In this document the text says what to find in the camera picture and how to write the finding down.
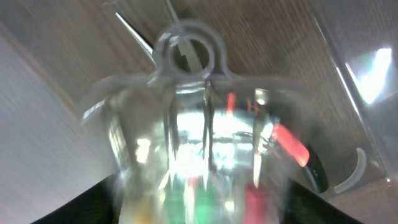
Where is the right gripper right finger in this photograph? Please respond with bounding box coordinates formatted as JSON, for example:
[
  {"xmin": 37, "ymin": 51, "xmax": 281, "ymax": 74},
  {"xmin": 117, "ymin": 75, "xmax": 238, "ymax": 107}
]
[{"xmin": 287, "ymin": 180, "xmax": 361, "ymax": 224}]

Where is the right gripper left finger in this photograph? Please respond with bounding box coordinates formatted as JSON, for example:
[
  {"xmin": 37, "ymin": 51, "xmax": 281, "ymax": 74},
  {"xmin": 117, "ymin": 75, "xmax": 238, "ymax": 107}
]
[{"xmin": 33, "ymin": 174, "xmax": 120, "ymax": 224}]

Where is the clear screwdriver bit case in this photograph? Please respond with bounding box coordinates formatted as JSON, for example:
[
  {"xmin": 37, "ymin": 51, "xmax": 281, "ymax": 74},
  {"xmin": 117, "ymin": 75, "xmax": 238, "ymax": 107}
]
[{"xmin": 79, "ymin": 20, "xmax": 308, "ymax": 223}]

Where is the clear plastic container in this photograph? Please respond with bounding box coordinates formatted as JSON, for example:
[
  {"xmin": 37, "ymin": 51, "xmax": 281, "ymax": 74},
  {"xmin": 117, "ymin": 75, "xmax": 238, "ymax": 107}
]
[{"xmin": 102, "ymin": 0, "xmax": 398, "ymax": 195}]

